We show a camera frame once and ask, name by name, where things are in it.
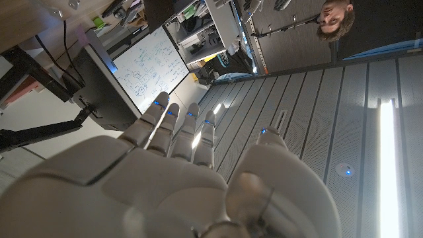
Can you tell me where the written whiteboard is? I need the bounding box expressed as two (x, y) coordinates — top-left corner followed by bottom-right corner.
(112, 25), (191, 115)

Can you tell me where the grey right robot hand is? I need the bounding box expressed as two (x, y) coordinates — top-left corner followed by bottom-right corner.
(0, 91), (343, 238)

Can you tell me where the white shelf cabinet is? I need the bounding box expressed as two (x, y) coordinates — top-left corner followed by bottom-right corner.
(163, 0), (244, 66)

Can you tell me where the round ceiling smoke detector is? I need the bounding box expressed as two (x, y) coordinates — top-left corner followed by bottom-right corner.
(334, 161), (356, 178)

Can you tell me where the rectangular ceiling fixture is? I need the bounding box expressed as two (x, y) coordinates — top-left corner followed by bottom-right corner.
(274, 108), (288, 132)

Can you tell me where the red book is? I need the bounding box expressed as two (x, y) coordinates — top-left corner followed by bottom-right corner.
(3, 75), (44, 105)

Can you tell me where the black monitor cable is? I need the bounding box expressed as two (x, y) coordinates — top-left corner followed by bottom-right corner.
(34, 19), (87, 87)

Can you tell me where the person in dark clothes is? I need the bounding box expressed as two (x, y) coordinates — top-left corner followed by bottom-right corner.
(316, 0), (423, 62)

